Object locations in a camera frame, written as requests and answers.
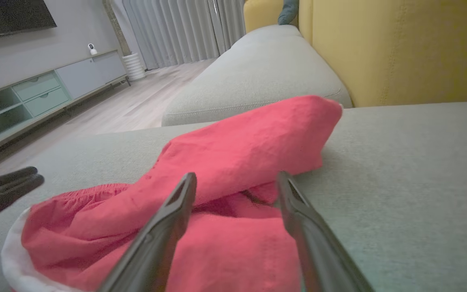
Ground long beige TV cabinet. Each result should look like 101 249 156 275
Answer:
0 49 132 171

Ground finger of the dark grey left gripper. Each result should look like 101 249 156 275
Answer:
0 176 45 229
0 166 39 200

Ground grey and yellow sofa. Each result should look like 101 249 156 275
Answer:
0 0 467 292

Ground white ribbed floor vase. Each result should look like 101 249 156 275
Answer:
122 53 147 81

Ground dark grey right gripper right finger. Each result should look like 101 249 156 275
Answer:
275 171 376 292

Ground grey pleated curtain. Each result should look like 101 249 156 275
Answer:
122 0 220 70
211 0 247 55

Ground red shorts with white trim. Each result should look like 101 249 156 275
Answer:
0 95 343 292

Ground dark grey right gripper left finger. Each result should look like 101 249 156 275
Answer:
98 172 198 292

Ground teal throw cushion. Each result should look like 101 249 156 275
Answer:
278 0 300 26

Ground black wall television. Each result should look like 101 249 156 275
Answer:
0 0 58 41

